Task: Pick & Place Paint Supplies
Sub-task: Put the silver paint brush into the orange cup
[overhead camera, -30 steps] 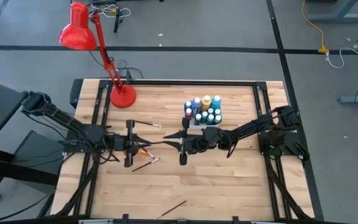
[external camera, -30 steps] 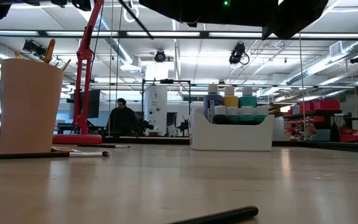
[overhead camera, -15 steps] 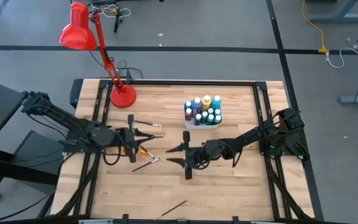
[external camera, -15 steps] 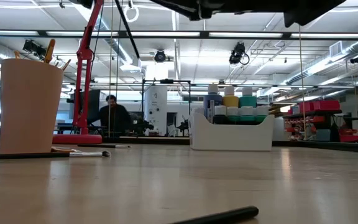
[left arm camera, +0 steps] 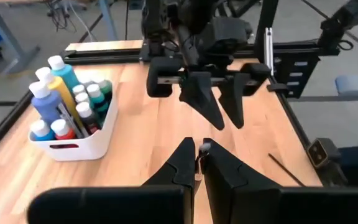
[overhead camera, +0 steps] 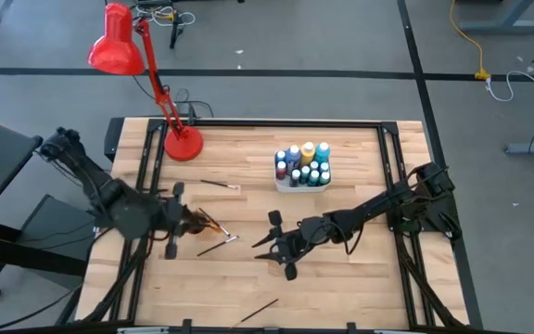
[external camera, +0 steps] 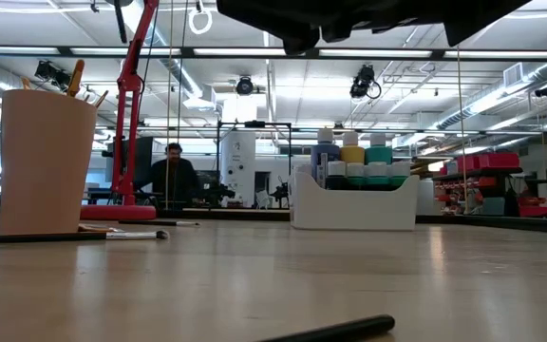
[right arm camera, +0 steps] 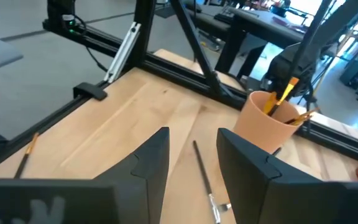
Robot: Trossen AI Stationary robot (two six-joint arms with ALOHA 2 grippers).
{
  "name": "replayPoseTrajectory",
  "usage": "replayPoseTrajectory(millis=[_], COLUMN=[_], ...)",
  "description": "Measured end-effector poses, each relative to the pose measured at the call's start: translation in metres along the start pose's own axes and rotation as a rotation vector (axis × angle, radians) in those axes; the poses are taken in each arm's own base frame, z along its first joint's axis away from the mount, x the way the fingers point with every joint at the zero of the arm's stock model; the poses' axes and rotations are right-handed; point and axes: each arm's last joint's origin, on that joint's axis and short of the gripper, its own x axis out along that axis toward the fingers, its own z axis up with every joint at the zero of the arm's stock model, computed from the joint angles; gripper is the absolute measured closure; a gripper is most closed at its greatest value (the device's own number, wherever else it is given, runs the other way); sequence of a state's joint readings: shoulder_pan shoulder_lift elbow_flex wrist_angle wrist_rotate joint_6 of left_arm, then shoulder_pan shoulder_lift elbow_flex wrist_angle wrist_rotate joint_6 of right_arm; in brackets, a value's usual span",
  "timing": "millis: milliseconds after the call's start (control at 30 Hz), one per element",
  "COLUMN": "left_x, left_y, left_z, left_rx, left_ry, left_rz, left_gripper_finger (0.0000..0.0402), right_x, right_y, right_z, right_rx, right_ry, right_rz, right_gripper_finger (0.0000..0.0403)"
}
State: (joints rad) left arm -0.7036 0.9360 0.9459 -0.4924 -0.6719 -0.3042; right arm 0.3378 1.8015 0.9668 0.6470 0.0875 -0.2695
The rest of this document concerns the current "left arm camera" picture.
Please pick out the large teal paint bottle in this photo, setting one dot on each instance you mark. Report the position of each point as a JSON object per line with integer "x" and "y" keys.
{"x": 65, "y": 74}

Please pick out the dark pencil pair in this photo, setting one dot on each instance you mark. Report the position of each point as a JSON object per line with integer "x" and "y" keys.
{"x": 286, "y": 169}

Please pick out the black aluminium table frame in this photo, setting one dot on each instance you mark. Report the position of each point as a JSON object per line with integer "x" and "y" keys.
{"x": 104, "y": 57}

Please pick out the small blue paint bottle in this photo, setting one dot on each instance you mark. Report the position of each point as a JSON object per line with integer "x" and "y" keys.
{"x": 40, "y": 129}

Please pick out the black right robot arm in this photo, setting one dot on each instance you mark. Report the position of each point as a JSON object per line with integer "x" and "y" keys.
{"x": 197, "y": 12}

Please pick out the large yellow paint bottle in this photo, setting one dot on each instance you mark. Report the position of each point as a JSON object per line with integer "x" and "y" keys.
{"x": 59, "y": 88}

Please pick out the small teal paint bottle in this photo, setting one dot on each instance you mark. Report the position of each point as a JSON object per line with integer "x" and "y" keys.
{"x": 96, "y": 96}

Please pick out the large blue paint bottle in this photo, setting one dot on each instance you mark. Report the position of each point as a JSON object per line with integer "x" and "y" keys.
{"x": 47, "y": 105}

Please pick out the silver aluminium bar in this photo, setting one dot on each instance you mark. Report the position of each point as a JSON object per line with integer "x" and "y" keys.
{"x": 269, "y": 49}

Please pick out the small dark red paint bottle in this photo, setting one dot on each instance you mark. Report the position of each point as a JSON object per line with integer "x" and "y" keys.
{"x": 85, "y": 112}

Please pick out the small black stereo camera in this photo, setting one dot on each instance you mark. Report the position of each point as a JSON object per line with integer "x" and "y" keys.
{"x": 319, "y": 152}

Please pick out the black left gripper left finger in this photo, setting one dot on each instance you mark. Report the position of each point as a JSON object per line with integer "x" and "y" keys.
{"x": 120, "y": 205}

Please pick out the black paintbrush silver ferrule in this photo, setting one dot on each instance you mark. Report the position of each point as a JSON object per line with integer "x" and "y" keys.
{"x": 204, "y": 147}

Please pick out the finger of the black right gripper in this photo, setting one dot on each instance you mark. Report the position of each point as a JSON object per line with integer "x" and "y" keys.
{"x": 202, "y": 96}
{"x": 233, "y": 99}

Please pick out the white plastic bin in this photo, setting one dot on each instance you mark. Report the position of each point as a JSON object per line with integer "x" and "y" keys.
{"x": 82, "y": 149}

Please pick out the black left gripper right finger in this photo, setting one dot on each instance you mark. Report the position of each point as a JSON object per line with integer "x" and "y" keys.
{"x": 259, "y": 205}

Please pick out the small green paint bottle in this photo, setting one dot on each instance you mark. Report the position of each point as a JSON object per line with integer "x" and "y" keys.
{"x": 79, "y": 89}
{"x": 106, "y": 87}
{"x": 82, "y": 98}

